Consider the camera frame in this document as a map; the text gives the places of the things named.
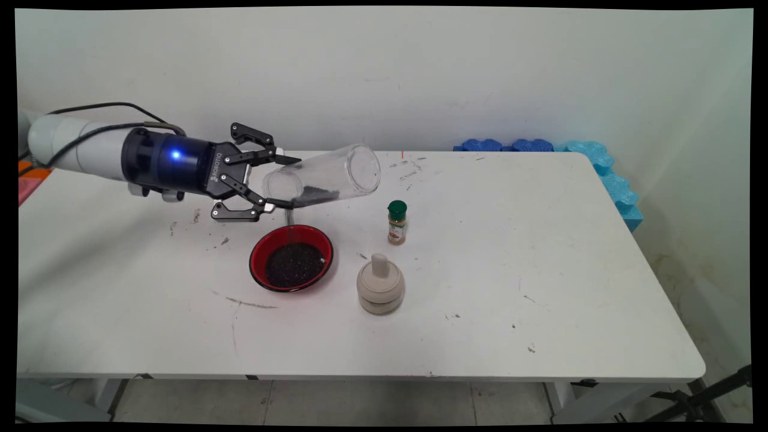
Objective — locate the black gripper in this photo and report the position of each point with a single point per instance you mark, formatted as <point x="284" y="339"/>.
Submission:
<point x="180" y="162"/>

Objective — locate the clear plastic jar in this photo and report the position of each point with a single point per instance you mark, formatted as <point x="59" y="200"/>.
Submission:
<point x="336" y="171"/>

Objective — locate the black seeds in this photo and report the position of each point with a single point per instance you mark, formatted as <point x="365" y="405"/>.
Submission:
<point x="294" y="264"/>

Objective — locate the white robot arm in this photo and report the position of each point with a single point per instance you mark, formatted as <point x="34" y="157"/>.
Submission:
<point x="72" y="144"/>

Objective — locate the red bowl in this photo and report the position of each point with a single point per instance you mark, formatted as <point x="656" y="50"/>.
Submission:
<point x="258" y="264"/>

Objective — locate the green-capped spice bottle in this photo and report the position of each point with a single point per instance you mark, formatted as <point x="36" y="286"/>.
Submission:
<point x="396" y="225"/>

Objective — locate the beige ceramic grinder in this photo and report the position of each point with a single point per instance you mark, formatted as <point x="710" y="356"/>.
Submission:
<point x="380" y="288"/>

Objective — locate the orange foam block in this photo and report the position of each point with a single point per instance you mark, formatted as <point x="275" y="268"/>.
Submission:
<point x="30" y="171"/>

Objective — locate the pink foam block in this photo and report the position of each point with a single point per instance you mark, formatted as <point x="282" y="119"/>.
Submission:
<point x="25" y="191"/>

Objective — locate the white table leg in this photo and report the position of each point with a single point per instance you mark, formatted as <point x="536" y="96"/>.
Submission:
<point x="108" y="393"/>

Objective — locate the light blue foam block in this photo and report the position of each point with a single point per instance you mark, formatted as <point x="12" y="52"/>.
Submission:
<point x="591" y="155"/>

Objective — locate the black tripod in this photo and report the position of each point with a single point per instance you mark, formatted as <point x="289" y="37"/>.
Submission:
<point x="696" y="399"/>

